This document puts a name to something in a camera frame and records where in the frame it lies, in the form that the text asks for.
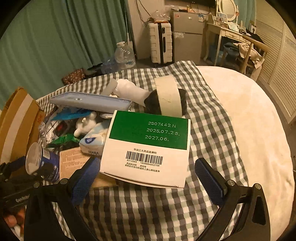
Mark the small white toy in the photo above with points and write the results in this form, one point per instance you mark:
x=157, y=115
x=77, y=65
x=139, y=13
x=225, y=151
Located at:
x=85, y=125

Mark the large clear water bottle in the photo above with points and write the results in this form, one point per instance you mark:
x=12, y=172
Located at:
x=124, y=55

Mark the patterned brown bag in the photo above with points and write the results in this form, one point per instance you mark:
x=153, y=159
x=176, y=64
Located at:
x=74, y=76

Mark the white louvered wardrobe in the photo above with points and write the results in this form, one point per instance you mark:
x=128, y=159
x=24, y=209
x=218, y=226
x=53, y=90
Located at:
x=277, y=58

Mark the white figurine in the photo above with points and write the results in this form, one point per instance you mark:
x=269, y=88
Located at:
x=129, y=90

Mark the silver fridge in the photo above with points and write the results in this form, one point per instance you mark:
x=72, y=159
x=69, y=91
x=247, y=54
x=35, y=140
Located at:
x=187, y=37

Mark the brown cardboard box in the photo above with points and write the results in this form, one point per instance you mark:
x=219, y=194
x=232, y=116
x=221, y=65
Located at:
x=13, y=120

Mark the green packet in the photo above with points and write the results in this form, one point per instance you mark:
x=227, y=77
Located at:
x=64, y=140

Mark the blue plastic wrapper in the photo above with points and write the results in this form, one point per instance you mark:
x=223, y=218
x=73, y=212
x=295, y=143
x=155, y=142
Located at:
x=69, y=114

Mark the green curtain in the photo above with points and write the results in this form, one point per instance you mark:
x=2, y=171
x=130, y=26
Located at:
x=57, y=34

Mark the black bag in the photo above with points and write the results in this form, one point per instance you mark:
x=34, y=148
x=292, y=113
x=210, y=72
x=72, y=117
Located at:
x=254, y=37

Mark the wooden chair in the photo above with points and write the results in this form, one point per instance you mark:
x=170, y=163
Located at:
x=259, y=45

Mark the small dark device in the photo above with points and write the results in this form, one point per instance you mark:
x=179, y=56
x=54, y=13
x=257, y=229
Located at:
x=60, y=127

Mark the blue white tissue pack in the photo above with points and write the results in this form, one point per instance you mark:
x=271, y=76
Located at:
x=94, y=139

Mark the white and black roll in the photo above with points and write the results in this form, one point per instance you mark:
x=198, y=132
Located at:
x=166, y=97

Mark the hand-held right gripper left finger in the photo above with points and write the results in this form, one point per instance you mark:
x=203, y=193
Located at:
x=85, y=180

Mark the oval white mirror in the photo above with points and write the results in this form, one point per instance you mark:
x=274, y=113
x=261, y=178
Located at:
x=227, y=9

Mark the pack of small water bottles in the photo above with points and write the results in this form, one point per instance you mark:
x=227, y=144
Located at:
x=108, y=66

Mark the small photo frame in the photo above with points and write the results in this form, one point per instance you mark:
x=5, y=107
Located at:
x=222, y=17

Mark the light clothes on chair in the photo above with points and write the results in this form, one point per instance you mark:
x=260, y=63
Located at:
x=249, y=53

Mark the dark blue garment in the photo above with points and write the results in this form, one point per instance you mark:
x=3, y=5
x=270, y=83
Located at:
x=231, y=48

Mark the green and white medicine box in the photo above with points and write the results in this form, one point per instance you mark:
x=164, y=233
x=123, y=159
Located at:
x=148, y=148

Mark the person's left hand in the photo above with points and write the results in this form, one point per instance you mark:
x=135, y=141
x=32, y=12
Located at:
x=11, y=220

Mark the light blue phone case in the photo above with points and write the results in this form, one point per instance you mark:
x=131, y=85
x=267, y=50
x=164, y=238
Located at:
x=92, y=102

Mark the white dressing table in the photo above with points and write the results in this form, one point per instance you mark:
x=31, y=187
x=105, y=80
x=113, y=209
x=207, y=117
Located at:
x=222, y=31

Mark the black shoe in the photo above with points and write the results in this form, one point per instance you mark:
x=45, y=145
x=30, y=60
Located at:
x=93, y=70

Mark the white suitcase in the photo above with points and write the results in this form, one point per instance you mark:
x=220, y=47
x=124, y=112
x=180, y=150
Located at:
x=159, y=41

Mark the white pole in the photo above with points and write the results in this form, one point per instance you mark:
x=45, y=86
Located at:
x=127, y=25

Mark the blue metal can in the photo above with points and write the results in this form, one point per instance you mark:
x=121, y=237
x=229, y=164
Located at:
x=48, y=162

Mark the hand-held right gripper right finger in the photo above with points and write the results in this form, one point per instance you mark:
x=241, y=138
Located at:
x=209, y=180

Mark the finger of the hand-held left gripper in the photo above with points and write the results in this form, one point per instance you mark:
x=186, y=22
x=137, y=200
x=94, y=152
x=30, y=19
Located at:
x=27, y=182
x=13, y=165

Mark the grey white checked cloth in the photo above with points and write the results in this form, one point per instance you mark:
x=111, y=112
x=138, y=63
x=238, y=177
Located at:
x=203, y=129

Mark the orange paper medicine box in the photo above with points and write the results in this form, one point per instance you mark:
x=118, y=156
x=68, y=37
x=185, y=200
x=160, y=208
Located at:
x=69, y=162

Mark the clear plastic bag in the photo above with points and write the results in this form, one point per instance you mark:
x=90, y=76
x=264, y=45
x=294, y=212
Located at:
x=160, y=15

